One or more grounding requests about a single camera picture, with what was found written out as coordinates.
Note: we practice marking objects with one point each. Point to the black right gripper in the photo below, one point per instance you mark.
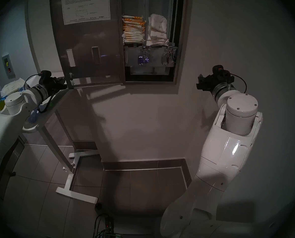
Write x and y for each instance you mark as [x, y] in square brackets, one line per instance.
[209, 83]

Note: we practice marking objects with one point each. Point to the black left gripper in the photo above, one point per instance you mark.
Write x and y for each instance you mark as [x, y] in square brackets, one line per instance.
[52, 85]

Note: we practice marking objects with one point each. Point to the stainless steel dispenser door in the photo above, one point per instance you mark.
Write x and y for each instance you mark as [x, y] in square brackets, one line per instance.
[88, 41]

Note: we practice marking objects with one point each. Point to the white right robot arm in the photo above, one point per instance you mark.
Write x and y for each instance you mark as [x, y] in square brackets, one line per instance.
[226, 150]

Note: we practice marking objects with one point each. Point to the grey robot base platform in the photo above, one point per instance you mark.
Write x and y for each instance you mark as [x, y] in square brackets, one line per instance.
[137, 227]

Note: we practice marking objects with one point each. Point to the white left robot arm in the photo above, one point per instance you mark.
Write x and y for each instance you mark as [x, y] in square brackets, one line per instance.
[3, 123]

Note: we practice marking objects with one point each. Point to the chrome dispenser push lever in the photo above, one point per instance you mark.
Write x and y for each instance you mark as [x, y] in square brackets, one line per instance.
[168, 57]
[144, 57]

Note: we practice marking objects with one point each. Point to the stainless steel dispenser cabinet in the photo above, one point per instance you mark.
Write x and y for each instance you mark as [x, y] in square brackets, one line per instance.
[179, 41]

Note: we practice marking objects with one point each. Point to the white pads inside dispenser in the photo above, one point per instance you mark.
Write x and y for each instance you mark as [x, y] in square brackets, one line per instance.
[157, 38]

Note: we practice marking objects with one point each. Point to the white sanitary pad stack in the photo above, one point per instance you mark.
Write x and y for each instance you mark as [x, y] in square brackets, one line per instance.
[12, 85]

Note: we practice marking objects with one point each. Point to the yellow wrapped pad pack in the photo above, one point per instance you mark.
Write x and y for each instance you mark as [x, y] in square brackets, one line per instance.
[1, 104]

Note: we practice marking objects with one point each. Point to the white printed instruction sheet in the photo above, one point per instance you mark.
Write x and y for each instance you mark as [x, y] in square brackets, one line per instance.
[86, 7]

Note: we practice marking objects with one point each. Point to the orange printed pad stack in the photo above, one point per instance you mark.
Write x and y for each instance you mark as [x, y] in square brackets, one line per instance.
[133, 29]

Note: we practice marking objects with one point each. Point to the white overbed table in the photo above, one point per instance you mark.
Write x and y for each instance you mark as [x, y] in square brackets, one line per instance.
[63, 185]

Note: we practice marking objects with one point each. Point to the black star knob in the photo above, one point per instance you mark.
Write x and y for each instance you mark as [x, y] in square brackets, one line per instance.
[98, 205]

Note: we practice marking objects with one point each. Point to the black electronics box red light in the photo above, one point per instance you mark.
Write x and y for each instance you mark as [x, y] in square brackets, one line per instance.
[109, 223]

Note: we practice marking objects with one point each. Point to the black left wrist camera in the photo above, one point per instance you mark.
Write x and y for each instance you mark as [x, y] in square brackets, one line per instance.
[45, 75]

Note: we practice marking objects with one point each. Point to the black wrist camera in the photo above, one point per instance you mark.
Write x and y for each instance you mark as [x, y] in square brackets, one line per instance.
[45, 75]
[219, 70]

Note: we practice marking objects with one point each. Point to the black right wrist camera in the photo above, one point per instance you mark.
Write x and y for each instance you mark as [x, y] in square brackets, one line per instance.
[219, 70]

